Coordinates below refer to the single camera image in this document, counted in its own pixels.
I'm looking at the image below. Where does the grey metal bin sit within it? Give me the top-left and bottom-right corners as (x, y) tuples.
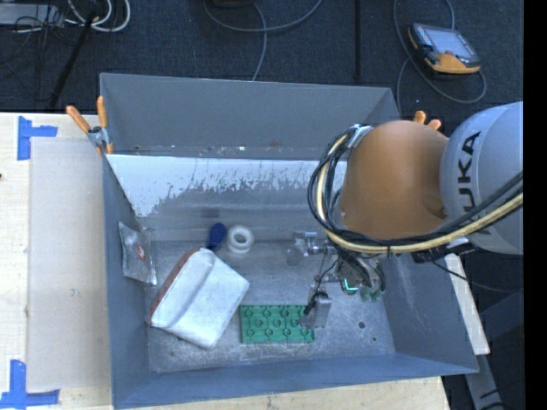
(98, 73), (480, 410)

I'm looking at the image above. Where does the white folded cloth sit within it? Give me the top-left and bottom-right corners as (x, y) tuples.
(150, 248), (251, 350)

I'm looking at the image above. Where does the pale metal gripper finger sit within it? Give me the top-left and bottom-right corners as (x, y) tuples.
(298, 285), (333, 330)
(285, 230), (333, 268)

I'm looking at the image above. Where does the dark green flat block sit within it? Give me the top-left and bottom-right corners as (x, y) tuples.
(238, 304), (316, 345)

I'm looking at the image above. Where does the blue oval tag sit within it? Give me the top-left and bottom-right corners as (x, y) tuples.
(205, 222), (228, 252)

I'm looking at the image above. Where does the white ring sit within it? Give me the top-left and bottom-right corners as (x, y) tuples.
(226, 225), (256, 255)

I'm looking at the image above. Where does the clear plastic packet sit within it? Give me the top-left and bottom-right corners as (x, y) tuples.
(118, 220), (159, 287)

